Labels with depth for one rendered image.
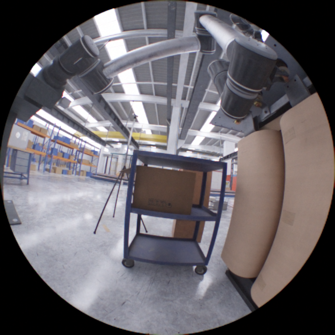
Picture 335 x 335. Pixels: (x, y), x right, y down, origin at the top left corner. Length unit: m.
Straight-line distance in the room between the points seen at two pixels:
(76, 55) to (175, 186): 1.07
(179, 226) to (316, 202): 1.31
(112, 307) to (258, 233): 0.88
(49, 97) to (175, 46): 0.91
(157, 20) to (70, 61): 9.04
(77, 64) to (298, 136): 1.16
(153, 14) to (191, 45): 8.83
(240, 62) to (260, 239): 0.73
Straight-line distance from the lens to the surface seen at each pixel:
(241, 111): 0.41
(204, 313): 0.87
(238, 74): 0.33
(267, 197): 0.68
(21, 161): 3.78
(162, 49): 0.92
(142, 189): 0.79
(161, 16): 9.61
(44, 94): 0.99
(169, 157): 0.73
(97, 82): 0.95
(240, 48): 0.31
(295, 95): 0.67
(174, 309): 0.85
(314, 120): 0.54
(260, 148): 0.72
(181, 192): 0.78
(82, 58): 0.89
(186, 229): 1.48
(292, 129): 0.58
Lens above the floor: 0.74
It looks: 6 degrees up
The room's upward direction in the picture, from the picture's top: 8 degrees clockwise
